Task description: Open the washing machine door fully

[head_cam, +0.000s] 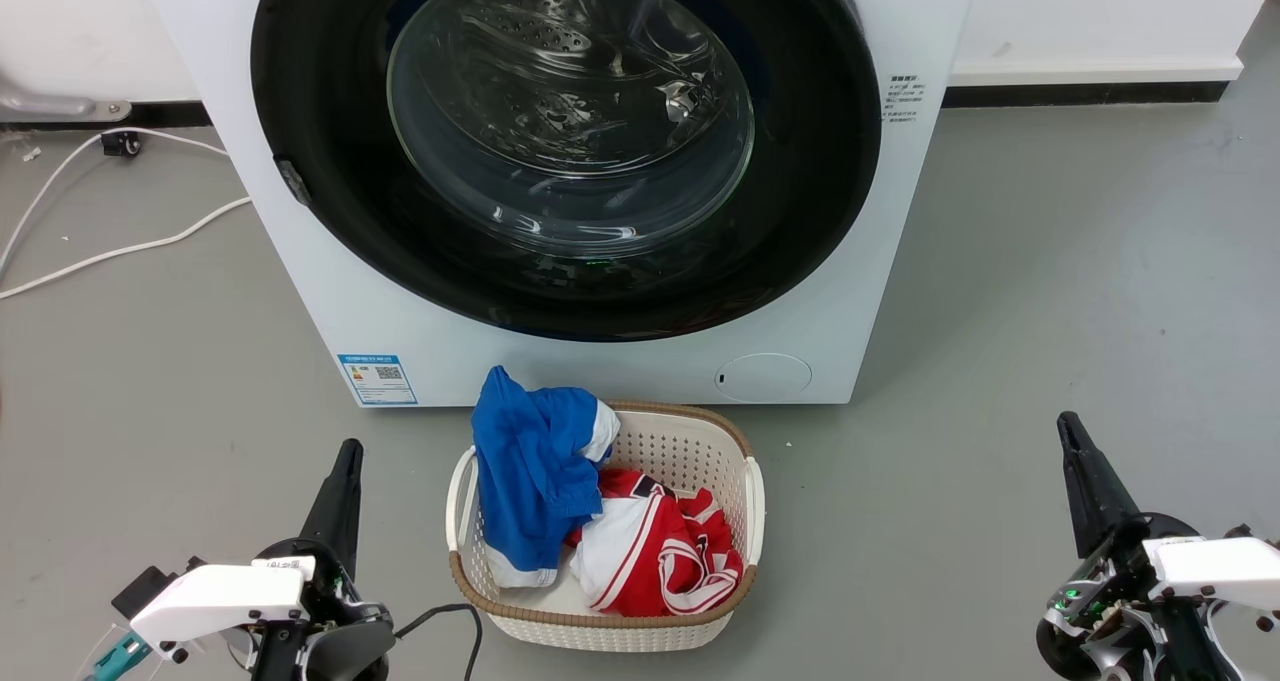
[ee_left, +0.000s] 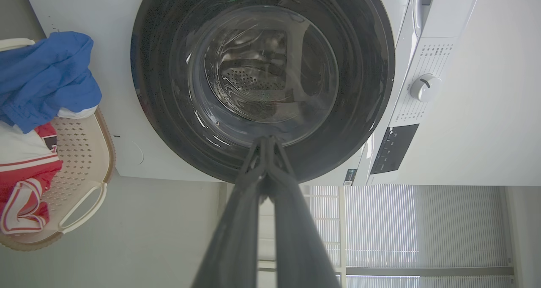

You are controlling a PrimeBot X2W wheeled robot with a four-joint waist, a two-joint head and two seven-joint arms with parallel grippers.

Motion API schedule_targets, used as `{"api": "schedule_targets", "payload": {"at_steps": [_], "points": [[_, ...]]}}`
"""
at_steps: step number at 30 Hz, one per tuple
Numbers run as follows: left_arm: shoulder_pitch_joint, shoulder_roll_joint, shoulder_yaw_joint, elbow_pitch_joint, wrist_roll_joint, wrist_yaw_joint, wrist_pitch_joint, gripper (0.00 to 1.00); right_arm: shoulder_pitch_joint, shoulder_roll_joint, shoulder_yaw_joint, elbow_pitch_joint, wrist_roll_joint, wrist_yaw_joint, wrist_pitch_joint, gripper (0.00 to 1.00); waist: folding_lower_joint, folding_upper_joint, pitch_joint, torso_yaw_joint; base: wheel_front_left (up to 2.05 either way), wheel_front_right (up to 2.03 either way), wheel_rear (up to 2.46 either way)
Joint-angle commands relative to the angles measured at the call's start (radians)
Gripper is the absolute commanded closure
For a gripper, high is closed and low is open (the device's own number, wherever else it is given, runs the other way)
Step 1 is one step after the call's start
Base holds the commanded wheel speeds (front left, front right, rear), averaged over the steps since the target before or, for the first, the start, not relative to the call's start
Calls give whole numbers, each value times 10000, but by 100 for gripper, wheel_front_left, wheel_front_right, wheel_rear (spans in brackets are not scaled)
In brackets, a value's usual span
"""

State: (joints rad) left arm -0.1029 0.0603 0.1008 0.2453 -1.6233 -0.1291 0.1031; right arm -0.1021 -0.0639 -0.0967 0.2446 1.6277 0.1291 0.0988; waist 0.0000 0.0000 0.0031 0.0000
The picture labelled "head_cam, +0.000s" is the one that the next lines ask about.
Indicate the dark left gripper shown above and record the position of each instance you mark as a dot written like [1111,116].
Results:
[350,646]

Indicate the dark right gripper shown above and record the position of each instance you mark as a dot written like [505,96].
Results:
[1110,581]

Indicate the black round glass door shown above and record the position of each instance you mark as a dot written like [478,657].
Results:
[320,161]

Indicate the white washing machine body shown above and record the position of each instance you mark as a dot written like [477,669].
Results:
[380,331]

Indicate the blue energy label sticker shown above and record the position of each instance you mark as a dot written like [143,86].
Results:
[378,381]

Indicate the blue and white garment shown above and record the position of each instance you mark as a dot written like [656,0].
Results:
[530,471]

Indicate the red and white garment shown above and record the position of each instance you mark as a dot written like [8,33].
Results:
[670,561]

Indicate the white woven laundry basket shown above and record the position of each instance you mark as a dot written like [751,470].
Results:
[680,451]

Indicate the round white filter cover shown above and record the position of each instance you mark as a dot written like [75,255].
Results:
[762,377]

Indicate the small black caster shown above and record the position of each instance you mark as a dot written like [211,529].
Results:
[120,144]

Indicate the small printed text label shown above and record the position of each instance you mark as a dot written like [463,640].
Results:
[905,99]

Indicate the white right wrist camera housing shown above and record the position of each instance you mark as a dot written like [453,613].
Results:
[1220,566]

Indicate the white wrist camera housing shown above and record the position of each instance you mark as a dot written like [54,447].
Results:
[1220,566]
[220,596]

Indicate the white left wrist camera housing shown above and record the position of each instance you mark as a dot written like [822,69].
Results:
[220,596]

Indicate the grey metal bracket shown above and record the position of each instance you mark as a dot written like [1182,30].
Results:
[60,106]

